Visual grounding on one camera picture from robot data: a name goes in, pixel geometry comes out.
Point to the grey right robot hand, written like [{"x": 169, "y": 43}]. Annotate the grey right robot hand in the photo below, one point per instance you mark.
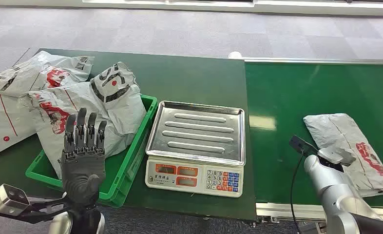
[{"x": 335, "y": 155}]

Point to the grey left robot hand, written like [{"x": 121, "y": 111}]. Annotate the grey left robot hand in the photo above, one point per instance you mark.
[{"x": 81, "y": 168}]

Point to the grey courier bag red logo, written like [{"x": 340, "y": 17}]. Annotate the grey courier bag red logo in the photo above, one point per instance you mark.
[{"x": 349, "y": 135}]

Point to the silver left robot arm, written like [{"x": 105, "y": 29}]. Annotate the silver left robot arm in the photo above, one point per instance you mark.
[{"x": 59, "y": 224}]

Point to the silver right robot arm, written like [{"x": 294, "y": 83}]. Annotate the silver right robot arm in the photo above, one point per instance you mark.
[{"x": 335, "y": 193}]

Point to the green conveyor belt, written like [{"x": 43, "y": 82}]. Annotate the green conveyor belt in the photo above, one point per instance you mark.
[{"x": 307, "y": 90}]

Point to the white conveyor roller end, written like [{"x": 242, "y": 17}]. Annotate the white conveyor roller end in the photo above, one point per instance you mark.
[{"x": 234, "y": 55}]

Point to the green plastic bin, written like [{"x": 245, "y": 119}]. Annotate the green plastic bin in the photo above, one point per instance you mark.
[{"x": 127, "y": 168}]

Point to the crumpled courier bag red print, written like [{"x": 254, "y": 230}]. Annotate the crumpled courier bag red print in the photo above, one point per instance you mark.
[{"x": 81, "y": 103}]

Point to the flat courier bag red stripe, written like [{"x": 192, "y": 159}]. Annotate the flat courier bag red stripe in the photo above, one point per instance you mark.
[{"x": 4, "y": 122}]

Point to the grey courier bag black logo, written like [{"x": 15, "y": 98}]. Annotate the grey courier bag black logo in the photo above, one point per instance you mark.
[{"x": 114, "y": 82}]

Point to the courier bag with QR labels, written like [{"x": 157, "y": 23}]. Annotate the courier bag with QR labels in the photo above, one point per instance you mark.
[{"x": 33, "y": 74}]

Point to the white electronic scale steel tray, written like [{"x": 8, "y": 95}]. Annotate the white electronic scale steel tray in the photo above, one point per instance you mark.
[{"x": 196, "y": 135}]

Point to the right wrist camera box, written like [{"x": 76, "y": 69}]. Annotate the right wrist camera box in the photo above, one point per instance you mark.
[{"x": 303, "y": 145}]

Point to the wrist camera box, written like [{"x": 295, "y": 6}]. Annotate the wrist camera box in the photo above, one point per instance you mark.
[
  {"x": 303, "y": 145},
  {"x": 7, "y": 199}
]

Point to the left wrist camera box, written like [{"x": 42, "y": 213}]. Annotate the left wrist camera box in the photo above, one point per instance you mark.
[{"x": 7, "y": 199}]

